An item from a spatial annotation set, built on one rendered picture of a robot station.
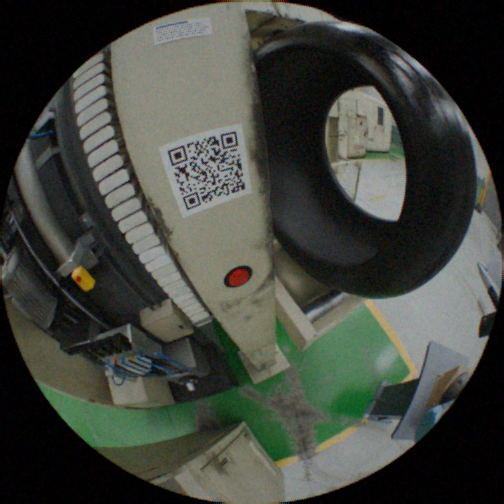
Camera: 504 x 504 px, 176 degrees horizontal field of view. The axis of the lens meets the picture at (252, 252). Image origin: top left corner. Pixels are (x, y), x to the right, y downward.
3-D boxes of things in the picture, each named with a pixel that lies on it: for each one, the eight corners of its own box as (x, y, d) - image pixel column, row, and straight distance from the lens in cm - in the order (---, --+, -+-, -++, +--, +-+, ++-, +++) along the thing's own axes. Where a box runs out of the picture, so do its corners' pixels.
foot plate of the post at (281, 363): (254, 383, 128) (253, 383, 124) (237, 352, 132) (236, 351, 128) (290, 366, 128) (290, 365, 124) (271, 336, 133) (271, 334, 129)
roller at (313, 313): (296, 325, 43) (306, 332, 40) (290, 309, 41) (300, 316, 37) (381, 262, 62) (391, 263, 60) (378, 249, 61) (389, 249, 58)
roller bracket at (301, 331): (300, 352, 43) (307, 342, 34) (233, 247, 62) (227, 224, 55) (312, 345, 44) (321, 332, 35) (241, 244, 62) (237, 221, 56)
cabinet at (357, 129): (348, 160, 506) (350, 116, 490) (333, 153, 543) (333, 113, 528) (366, 159, 577) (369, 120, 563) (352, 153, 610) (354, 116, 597)
